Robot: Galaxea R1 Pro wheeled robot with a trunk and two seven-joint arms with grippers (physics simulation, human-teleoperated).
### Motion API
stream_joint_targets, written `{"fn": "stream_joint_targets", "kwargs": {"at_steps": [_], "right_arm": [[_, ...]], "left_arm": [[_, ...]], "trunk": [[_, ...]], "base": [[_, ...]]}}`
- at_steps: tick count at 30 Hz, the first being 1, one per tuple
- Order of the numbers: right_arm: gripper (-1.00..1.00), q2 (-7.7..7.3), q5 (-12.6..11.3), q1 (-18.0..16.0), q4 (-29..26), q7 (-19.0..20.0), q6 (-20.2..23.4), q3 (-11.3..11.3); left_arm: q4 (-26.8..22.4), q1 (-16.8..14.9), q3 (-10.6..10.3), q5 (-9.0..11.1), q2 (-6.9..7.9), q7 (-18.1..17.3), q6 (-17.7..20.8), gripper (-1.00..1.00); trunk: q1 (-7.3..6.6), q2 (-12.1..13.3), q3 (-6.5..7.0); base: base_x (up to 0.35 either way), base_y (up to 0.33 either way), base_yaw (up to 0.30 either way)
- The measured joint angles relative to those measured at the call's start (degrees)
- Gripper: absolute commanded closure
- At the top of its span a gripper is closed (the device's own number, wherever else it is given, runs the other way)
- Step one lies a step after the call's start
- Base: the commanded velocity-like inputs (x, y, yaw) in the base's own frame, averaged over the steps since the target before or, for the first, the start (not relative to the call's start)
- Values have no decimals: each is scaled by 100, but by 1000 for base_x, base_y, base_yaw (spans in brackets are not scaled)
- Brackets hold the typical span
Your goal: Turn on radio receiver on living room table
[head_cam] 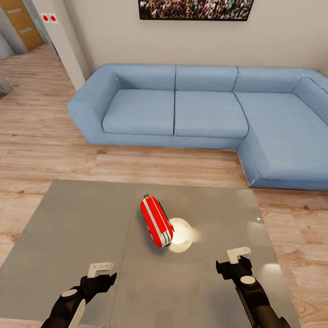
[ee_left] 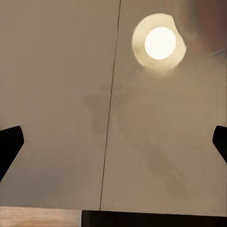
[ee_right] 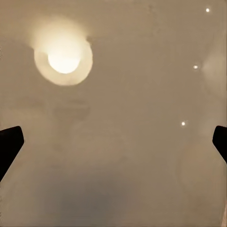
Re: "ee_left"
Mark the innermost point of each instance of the coffee table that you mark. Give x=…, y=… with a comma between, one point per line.
x=118, y=101

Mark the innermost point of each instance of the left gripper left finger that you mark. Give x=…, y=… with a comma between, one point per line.
x=11, y=141

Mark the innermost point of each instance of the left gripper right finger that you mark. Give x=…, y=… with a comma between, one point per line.
x=220, y=140

